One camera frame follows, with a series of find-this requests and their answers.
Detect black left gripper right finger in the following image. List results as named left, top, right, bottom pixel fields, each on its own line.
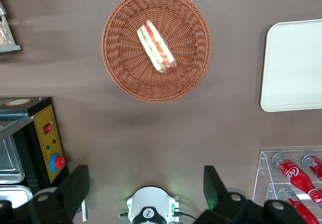
left=192, top=165, right=308, bottom=224

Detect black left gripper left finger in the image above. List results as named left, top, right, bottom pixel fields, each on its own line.
left=0, top=165, right=90, bottom=224

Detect triangle sandwich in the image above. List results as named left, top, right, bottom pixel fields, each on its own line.
left=136, top=19, right=177, bottom=75

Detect brown round wicker basket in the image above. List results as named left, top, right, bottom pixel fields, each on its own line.
left=101, top=0, right=213, bottom=103

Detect beige rectangular tray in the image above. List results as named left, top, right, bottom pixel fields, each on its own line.
left=260, top=19, right=322, bottom=113

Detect metal tray of pastries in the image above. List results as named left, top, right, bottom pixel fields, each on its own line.
left=0, top=0, right=22, bottom=53

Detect clear acrylic bottle rack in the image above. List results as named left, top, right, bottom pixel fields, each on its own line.
left=253, top=148, right=322, bottom=224

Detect steel warmer pan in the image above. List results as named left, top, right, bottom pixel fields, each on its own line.
left=0, top=133, right=25, bottom=185
left=0, top=185, right=34, bottom=209

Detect red cola bottle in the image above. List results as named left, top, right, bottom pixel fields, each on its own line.
left=301, top=153, right=322, bottom=182
left=276, top=188, right=320, bottom=224
left=271, top=152, right=322, bottom=203

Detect clear bag of crackers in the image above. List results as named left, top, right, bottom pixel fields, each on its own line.
left=0, top=22, right=14, bottom=46

